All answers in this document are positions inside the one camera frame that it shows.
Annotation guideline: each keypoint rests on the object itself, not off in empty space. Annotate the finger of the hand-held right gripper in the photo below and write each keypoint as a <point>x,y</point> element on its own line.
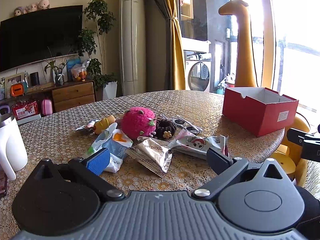
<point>296,135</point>

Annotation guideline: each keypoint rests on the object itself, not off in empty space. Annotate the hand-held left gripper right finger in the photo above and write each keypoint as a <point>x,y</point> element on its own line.
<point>217,161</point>

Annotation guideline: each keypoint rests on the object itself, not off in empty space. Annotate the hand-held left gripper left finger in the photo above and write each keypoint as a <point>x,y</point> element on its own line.
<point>98,161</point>

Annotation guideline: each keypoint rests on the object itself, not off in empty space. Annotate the yellow plush toy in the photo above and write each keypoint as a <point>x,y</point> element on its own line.
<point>103,123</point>

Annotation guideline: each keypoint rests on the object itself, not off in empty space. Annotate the white sunglasses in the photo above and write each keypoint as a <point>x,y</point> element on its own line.
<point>191,129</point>

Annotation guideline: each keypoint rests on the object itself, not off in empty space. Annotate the red cardboard box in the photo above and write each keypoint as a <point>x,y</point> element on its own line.
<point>250,120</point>

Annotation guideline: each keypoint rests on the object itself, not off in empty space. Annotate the pink plush dragon fruit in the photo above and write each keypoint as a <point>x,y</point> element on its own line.
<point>136,123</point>

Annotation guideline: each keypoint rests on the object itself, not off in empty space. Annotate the lace-covered desktop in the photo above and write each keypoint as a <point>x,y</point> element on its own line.
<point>62,140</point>

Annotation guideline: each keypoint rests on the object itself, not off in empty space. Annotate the white blue snack packet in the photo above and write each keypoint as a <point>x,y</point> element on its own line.
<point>117,147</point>

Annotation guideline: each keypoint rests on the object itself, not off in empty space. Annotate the white panda snack packet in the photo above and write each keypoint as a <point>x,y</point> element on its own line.
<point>197,143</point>

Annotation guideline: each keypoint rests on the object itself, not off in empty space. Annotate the yellow round stool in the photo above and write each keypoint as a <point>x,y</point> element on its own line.
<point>283,163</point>

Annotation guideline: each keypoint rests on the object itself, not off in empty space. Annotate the small colourful snack packet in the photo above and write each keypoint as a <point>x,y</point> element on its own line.
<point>84,127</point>

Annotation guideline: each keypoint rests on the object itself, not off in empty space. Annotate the silver snack packet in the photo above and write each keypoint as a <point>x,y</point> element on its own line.
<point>152,143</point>
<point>152,163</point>

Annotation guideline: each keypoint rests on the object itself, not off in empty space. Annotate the dark cloth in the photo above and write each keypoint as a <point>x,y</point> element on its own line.
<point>308,205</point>

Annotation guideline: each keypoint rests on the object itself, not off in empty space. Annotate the dark scrunchie with yellow flower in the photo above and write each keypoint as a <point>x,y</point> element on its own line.
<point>165,125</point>

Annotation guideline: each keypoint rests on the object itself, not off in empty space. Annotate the wooden television cabinet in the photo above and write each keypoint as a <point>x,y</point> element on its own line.
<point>72,96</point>

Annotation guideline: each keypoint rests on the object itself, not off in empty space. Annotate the white planter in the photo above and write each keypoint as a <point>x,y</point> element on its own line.
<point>110,91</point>

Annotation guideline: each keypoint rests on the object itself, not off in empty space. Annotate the teal spray bottle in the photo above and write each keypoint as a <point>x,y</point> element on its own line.
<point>220,90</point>

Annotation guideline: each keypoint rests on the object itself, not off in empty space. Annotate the small pink suitcase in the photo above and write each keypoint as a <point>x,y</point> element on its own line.
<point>46,107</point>

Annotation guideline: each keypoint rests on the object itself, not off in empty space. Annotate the black framed window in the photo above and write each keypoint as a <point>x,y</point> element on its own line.
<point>300,55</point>

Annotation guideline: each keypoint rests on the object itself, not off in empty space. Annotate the white kettle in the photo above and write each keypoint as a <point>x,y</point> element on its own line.
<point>230,80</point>

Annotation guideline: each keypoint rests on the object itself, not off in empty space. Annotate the silver washing machine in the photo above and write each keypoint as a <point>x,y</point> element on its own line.
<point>198,73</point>

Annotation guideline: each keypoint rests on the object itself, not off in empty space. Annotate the plastic bag of oranges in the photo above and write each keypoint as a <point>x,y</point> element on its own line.
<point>80,73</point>

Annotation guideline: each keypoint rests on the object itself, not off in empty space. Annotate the red gift box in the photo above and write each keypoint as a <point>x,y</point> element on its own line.
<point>25,110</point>

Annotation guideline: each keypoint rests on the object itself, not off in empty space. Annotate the small potted plant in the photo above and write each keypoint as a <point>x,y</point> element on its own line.
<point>59,78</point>

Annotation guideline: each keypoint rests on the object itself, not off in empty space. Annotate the yellow giraffe chair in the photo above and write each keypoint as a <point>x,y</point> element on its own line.
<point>246,55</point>

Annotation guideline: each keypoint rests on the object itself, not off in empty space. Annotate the blue box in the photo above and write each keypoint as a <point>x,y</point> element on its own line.
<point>70,66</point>

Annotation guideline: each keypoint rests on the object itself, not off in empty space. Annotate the dark flat object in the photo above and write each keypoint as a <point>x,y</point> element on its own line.
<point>2,185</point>

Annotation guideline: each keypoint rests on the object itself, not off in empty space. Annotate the black cylinder speaker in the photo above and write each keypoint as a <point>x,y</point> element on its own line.
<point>35,78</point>

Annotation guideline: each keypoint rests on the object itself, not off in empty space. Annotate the orange clock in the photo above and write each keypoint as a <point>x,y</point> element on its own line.
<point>18,90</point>

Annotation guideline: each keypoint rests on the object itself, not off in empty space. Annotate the yellow curtain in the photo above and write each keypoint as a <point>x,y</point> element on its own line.
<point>178,55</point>

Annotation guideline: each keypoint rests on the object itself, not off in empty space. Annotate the white cabinet over washer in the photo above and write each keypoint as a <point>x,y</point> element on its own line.
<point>196,45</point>

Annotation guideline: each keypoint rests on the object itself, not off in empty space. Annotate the white standing air conditioner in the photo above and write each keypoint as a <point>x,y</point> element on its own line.
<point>131,42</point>

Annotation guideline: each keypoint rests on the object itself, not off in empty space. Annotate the black television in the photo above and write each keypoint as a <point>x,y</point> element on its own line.
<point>37,35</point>

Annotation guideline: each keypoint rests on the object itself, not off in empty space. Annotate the tall green houseplant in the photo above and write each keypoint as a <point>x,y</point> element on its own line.
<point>97,15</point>

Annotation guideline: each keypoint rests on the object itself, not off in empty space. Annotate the plush toys on television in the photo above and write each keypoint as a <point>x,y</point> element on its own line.
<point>43,3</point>

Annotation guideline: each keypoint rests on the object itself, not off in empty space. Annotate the pink plush toy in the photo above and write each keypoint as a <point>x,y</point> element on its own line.
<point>31,8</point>

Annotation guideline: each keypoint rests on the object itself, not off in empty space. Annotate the purple plush toy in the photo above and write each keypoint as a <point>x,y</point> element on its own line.
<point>19,11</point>

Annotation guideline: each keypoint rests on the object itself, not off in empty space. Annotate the photo frame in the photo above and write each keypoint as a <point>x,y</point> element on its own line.
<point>15,78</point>

